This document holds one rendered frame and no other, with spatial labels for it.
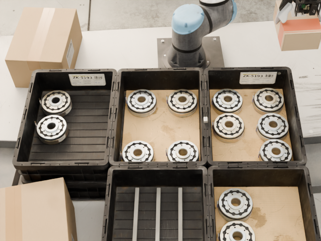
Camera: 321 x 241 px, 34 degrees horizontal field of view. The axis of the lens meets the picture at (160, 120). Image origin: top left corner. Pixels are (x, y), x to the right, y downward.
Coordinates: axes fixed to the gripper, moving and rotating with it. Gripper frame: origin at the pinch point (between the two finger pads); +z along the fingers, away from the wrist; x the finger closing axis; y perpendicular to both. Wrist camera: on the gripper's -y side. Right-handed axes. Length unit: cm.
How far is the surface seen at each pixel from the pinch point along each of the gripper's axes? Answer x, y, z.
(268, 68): -8.1, 4.6, 17.0
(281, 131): -6.5, 26.7, 23.4
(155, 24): -48, -121, 111
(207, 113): -30.7, 22.9, 16.6
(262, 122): -12.0, 22.8, 23.4
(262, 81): -9.8, 5.5, 22.3
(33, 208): -85, 52, 20
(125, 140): -58, 25, 27
